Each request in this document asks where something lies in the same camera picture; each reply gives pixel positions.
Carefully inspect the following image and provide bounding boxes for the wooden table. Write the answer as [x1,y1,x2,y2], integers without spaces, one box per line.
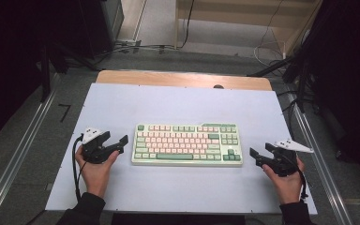
[96,69,274,92]

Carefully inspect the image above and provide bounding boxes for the green and pink keyboard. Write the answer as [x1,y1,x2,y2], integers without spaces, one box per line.
[130,122,244,167]

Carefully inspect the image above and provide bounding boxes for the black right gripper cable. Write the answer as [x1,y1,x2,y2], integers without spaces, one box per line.
[294,156,309,201]

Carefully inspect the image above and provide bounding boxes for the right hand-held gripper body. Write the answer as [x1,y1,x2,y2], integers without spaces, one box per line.
[262,139,314,178]

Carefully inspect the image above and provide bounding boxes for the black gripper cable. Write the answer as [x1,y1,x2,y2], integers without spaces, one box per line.
[294,156,309,201]
[71,133,86,203]

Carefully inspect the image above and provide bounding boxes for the white board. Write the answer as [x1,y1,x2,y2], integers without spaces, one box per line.
[45,82,319,216]

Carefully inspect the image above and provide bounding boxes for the white cable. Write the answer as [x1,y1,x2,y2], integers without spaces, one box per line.
[252,0,288,68]

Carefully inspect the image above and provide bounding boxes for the black cabinet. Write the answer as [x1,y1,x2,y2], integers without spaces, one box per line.
[78,0,126,60]

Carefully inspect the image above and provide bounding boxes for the black metal stand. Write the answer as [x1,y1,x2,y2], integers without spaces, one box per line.
[38,43,53,103]

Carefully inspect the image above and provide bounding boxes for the person's right hand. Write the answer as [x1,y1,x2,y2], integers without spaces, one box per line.
[262,157,306,205]

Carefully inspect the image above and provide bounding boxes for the dark curtain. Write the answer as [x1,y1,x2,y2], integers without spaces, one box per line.
[0,0,85,149]
[304,0,360,188]

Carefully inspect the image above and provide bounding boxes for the light wooden shelf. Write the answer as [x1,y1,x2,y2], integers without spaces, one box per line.
[173,0,323,58]

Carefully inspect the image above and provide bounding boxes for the black hanging cable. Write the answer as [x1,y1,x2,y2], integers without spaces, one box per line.
[180,0,196,50]

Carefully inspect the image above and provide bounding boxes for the person's dark clothing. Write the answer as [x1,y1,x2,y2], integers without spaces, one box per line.
[111,213,248,225]

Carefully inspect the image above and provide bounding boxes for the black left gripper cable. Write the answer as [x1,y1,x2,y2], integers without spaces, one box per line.
[71,133,86,203]

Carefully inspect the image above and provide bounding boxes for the metal floor rail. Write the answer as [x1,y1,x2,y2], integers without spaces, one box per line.
[285,93,354,225]
[0,90,58,225]

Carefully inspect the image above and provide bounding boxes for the person's left hand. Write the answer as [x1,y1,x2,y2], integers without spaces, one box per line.
[75,145,120,199]

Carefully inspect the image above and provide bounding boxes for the bundle of floor cables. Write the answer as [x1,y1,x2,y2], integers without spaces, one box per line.
[93,38,178,62]

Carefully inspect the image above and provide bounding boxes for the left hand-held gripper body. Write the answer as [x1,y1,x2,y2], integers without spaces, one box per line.
[81,127,121,165]

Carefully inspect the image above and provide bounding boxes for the black stand legs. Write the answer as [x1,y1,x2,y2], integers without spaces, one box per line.
[247,55,312,114]

